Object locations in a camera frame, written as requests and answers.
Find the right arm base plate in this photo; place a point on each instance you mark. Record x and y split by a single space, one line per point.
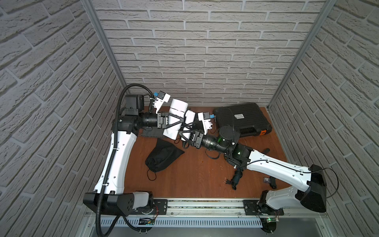
254 207

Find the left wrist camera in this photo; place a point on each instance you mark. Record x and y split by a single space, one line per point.
160 99

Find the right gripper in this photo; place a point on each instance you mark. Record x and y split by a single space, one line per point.
197 139

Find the grey fabric pouch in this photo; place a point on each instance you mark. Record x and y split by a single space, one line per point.
153 133

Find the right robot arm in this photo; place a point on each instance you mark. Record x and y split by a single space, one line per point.
308 186

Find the aluminium rail frame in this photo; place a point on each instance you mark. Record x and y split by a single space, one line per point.
215 213

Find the small black adapter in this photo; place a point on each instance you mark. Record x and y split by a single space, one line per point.
271 181

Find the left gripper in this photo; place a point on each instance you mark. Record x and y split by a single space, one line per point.
162 120

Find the black printed drawstring pouch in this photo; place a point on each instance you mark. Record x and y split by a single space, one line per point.
161 157

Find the black plastic tool case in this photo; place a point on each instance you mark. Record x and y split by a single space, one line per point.
247 118

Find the white hair dryer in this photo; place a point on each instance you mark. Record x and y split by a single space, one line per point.
179 108

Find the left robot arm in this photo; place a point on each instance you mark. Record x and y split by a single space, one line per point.
137 107

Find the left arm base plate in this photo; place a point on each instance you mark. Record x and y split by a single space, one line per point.
159 206

